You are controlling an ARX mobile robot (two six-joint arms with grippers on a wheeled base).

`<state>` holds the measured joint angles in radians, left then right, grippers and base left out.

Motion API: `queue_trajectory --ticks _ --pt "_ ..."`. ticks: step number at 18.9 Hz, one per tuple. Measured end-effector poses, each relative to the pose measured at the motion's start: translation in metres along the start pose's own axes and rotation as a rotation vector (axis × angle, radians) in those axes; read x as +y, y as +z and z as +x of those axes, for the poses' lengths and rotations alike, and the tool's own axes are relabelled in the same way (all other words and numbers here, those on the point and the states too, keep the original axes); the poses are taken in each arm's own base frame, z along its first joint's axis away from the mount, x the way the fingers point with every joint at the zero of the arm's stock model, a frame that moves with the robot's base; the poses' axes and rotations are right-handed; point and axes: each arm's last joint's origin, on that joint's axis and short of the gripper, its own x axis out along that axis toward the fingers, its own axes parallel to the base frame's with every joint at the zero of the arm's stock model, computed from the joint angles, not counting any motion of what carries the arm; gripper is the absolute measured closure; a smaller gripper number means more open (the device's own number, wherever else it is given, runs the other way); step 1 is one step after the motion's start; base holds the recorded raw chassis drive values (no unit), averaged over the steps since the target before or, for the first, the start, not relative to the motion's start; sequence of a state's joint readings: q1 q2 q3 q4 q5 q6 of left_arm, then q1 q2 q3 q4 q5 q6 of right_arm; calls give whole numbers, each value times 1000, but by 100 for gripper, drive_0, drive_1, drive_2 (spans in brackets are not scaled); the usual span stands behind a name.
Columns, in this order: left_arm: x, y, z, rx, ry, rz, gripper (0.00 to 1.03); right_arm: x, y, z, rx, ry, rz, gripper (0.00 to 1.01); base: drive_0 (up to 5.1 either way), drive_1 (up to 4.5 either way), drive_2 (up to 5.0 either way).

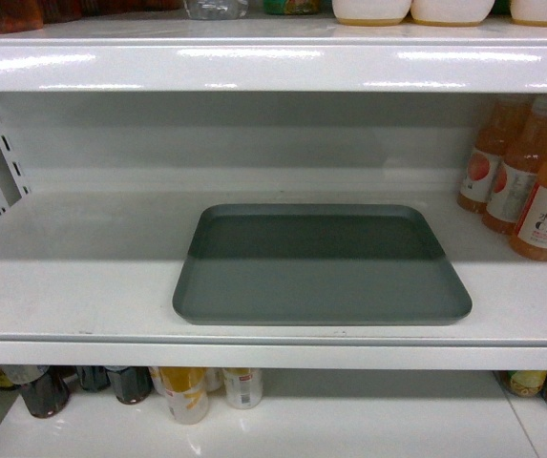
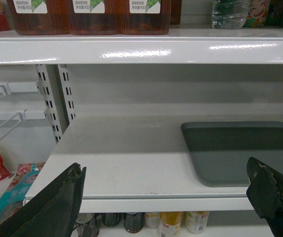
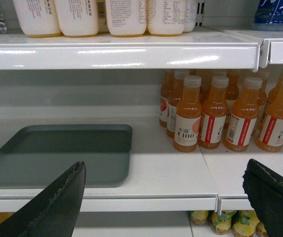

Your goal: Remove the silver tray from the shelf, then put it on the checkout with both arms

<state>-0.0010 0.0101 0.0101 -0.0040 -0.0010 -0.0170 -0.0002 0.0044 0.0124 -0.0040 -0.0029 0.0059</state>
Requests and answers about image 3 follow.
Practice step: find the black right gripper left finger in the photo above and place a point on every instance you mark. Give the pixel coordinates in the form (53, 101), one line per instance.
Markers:
(54, 211)

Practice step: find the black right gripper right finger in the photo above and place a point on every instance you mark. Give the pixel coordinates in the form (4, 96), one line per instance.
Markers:
(264, 189)

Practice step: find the grey rectangular tray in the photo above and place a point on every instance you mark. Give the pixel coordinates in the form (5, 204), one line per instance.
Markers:
(37, 154)

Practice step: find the yellow lemon tea bottle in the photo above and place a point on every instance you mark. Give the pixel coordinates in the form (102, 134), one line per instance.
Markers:
(245, 223)
(221, 223)

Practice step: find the orange juice bottle right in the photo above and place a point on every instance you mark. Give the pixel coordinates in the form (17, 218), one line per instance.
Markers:
(270, 137)

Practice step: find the orange juice bottle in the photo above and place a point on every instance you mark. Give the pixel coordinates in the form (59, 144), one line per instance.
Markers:
(188, 115)
(244, 115)
(214, 111)
(270, 137)

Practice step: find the white middle shelf board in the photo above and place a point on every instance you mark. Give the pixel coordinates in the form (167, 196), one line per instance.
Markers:
(160, 178)

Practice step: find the white shelf board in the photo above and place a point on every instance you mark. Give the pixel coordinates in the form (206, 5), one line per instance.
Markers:
(200, 49)
(160, 178)

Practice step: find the orange juice bottle front left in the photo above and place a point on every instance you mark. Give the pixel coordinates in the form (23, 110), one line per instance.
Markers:
(188, 115)

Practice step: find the white upper shelf board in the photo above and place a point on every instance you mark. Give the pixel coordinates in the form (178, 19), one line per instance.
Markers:
(200, 49)

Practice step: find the blue sports drink bottle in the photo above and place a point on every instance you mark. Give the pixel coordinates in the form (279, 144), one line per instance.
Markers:
(268, 16)

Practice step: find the white milk drink bottle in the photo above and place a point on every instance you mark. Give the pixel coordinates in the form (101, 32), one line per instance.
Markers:
(166, 17)
(37, 18)
(126, 18)
(77, 18)

